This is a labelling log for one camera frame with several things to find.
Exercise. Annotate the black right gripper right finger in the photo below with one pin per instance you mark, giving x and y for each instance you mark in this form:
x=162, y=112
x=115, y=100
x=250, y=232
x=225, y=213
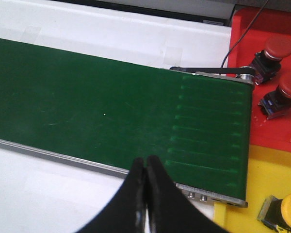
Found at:
x=169, y=210

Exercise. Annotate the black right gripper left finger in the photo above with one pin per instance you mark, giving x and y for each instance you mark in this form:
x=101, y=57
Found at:
x=126, y=211

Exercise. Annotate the yellow mushroom push button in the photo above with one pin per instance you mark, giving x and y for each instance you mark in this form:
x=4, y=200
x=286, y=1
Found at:
x=276, y=214

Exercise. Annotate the red mushroom push button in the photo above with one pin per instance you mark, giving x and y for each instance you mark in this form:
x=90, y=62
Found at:
x=276, y=103
x=267, y=62

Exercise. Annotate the green conveyor belt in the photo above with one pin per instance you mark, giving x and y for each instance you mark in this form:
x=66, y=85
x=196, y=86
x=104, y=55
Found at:
x=110, y=112

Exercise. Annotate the yellow plastic bin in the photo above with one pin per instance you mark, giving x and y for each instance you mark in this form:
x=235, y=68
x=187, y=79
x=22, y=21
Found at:
x=269, y=173

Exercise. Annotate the red plastic bin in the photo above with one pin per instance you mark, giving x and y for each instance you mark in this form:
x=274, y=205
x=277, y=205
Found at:
x=261, y=40

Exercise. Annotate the black drive belt with pulleys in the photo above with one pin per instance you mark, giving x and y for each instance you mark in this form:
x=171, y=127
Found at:
x=236, y=74

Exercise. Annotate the aluminium conveyor frame rail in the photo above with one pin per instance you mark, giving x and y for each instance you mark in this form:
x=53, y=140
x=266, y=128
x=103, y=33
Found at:
x=193, y=193

